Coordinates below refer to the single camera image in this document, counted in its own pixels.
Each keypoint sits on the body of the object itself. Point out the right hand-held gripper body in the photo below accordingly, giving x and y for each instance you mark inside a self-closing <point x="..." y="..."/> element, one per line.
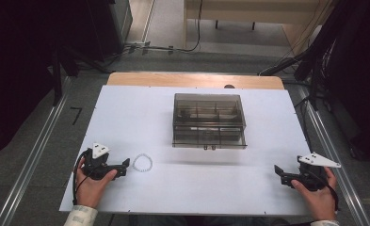
<point x="313" y="179"/>

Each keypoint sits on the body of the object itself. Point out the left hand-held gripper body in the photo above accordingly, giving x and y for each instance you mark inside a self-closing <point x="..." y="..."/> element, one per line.
<point x="95" y="168"/>

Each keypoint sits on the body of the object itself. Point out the person's left hand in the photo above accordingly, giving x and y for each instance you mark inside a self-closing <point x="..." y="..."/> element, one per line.
<point x="90" y="191"/>

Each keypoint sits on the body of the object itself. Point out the person's right hand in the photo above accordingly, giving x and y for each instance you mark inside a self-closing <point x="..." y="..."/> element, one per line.
<point x="322" y="202"/>

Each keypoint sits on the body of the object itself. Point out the white table board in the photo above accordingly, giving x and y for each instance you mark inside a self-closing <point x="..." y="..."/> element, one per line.
<point x="204" y="185"/>

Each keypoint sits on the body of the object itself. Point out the smoky clear drawer box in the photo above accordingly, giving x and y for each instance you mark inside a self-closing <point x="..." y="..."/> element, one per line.
<point x="209" y="121"/>

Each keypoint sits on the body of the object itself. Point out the wooden table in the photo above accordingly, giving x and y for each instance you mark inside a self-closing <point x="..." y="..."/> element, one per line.
<point x="173" y="80"/>

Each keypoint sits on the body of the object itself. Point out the black metal stand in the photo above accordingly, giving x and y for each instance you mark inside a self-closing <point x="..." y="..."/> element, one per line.
<point x="58" y="72"/>

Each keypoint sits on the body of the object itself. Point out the black curtain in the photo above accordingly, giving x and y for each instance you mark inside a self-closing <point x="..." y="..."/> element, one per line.
<point x="13" y="72"/>

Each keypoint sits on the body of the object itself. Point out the dark cabinet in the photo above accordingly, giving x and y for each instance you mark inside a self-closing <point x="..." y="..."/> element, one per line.
<point x="110" y="25"/>

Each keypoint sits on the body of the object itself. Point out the light wooden furniture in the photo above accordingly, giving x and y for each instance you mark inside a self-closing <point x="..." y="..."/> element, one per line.
<point x="251" y="12"/>

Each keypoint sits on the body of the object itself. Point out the metal floor rail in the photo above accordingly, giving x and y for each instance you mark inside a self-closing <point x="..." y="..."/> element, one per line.
<point x="35" y="153"/>
<point x="336" y="157"/>

